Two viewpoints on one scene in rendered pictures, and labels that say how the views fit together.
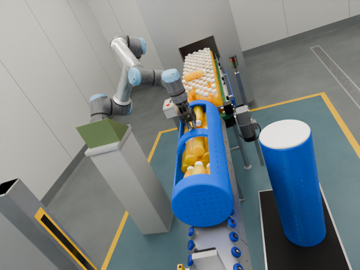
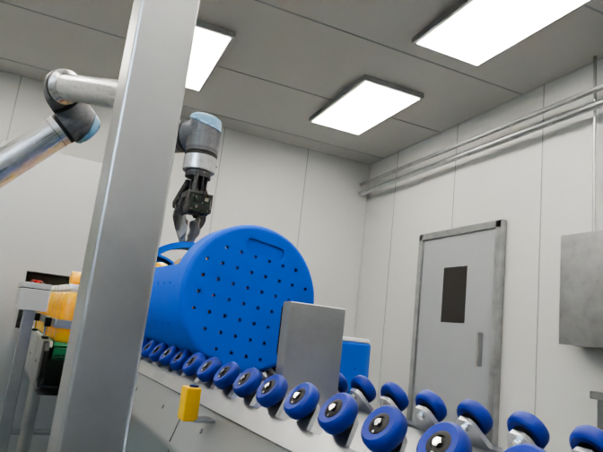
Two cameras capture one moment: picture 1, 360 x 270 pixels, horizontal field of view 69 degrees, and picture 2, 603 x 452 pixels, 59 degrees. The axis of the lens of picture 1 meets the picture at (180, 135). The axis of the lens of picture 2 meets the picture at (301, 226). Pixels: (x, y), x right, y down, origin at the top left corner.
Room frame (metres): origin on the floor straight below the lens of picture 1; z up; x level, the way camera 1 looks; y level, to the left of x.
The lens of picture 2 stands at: (0.10, 0.71, 1.04)
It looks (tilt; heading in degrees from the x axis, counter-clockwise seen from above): 11 degrees up; 315
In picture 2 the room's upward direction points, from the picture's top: 7 degrees clockwise
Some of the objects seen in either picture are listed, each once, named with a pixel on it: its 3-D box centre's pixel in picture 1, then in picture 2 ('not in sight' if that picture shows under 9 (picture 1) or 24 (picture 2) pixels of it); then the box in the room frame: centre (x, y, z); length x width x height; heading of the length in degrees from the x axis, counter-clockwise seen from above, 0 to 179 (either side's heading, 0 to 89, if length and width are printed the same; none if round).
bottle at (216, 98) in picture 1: (217, 102); not in sight; (2.04, -0.41, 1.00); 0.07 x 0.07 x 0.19
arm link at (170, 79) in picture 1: (172, 82); (203, 136); (1.34, -0.08, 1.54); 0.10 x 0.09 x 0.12; 17
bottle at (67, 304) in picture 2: not in sight; (68, 315); (2.12, -0.13, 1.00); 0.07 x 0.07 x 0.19
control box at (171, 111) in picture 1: (170, 107); (32, 296); (2.24, -0.03, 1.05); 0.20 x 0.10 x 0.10; 165
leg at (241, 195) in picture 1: (234, 176); not in sight; (1.88, -0.30, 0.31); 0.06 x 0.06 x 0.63; 75
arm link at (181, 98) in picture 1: (179, 96); (200, 166); (1.33, -0.08, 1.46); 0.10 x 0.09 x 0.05; 75
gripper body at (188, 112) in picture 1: (184, 110); (196, 194); (1.33, -0.08, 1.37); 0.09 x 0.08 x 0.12; 165
